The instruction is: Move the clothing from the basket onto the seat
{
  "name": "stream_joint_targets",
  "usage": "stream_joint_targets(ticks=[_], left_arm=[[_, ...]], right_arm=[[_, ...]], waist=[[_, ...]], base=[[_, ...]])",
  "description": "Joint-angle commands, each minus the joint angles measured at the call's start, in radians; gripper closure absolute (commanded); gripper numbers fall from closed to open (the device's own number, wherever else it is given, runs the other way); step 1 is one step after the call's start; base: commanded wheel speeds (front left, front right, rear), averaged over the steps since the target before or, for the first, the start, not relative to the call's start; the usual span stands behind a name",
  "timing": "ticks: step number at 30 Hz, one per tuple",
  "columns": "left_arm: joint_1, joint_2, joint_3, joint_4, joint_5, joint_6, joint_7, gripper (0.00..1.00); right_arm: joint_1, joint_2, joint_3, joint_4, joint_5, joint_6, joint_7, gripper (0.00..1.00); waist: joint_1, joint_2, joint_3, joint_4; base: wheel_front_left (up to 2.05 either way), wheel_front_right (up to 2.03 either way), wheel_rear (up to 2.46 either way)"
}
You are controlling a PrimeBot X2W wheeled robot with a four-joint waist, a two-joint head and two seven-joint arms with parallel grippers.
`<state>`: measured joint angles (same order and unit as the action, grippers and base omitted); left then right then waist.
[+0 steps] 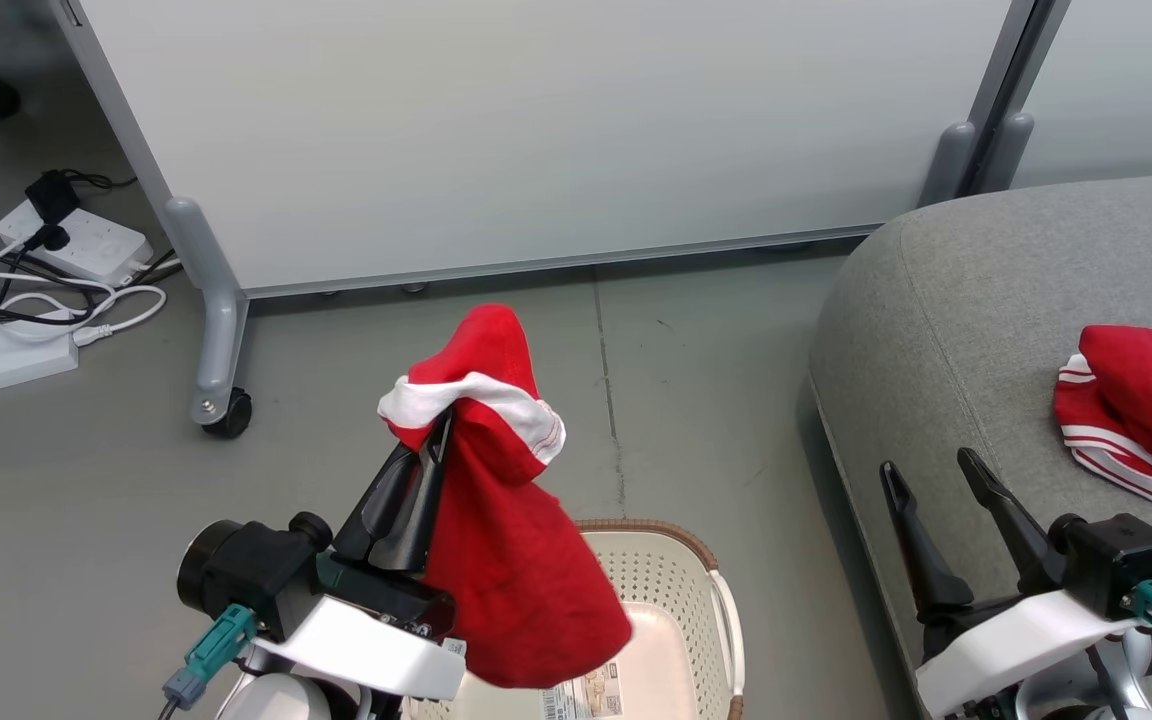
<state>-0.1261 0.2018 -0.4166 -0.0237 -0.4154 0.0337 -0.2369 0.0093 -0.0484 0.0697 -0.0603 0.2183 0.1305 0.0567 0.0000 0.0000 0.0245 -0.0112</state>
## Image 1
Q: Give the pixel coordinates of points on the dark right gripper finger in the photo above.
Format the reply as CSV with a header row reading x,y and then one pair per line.
x,y
1021,535
926,570

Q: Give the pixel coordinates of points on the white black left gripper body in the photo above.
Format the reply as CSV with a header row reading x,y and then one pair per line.
x,y
366,640

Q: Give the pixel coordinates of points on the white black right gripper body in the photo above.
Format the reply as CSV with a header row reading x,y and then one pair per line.
x,y
1016,640

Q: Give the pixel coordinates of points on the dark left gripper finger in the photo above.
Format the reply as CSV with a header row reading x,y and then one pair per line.
x,y
381,510
426,520

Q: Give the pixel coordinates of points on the red garment wide white band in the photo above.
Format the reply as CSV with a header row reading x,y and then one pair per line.
x,y
516,560

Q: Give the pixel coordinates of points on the red garment thin white stripes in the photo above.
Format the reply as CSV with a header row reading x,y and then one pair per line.
x,y
1146,400

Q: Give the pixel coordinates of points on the grey fabric sofa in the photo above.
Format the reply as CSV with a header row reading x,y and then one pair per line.
x,y
966,300

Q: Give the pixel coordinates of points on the paper label sticker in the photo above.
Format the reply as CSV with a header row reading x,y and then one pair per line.
x,y
586,695

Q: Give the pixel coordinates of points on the grey partition leg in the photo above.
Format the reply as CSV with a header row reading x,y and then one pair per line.
x,y
218,330

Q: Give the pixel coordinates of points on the white laundry basket brown rim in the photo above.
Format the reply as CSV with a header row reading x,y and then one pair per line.
x,y
666,580

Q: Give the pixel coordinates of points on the grey partition foot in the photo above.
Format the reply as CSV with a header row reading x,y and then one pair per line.
x,y
1008,150
951,165

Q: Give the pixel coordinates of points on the white square power strip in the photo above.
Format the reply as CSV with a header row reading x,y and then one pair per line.
x,y
96,245

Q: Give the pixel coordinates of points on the white long power strip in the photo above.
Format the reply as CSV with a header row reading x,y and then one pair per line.
x,y
6,360

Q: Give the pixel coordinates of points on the large white partition panel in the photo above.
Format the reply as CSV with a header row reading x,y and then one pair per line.
x,y
536,130

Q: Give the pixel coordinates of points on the black plug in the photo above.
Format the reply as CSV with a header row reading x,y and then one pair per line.
x,y
49,237

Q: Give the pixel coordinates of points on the black power adapter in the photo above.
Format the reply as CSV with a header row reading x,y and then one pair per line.
x,y
51,195

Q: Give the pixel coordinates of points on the narrow white partition panel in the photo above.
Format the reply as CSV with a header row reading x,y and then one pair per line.
x,y
1126,90

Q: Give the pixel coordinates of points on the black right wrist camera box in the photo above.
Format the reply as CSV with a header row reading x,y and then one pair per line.
x,y
1126,560

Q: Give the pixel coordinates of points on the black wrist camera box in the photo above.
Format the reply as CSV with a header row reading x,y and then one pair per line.
x,y
256,575
1126,560

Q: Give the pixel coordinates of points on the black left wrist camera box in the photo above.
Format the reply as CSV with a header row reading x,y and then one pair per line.
x,y
256,575

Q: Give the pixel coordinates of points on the teal left camera connector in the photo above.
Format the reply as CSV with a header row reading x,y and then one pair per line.
x,y
216,645

